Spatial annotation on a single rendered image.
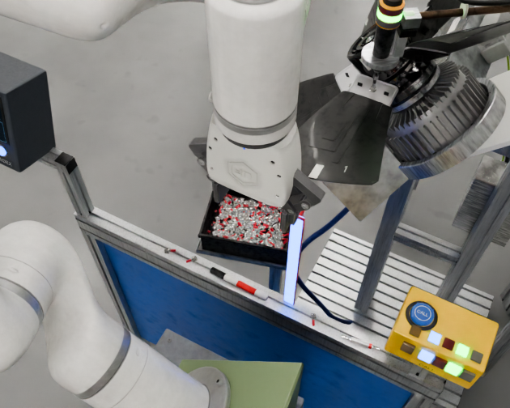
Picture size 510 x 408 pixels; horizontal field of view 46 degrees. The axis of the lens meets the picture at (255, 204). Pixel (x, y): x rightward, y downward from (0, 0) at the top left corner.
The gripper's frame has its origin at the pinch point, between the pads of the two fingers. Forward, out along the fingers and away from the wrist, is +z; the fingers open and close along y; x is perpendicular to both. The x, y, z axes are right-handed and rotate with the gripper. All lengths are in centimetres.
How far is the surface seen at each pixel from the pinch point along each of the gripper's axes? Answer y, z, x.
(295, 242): 0.3, 31.3, 15.3
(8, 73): -62, 19, 16
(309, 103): -14, 39, 54
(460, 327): 32, 36, 16
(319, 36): -66, 143, 196
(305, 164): -4.0, 25.1, 27.5
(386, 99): 3, 25, 49
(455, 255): 30, 85, 63
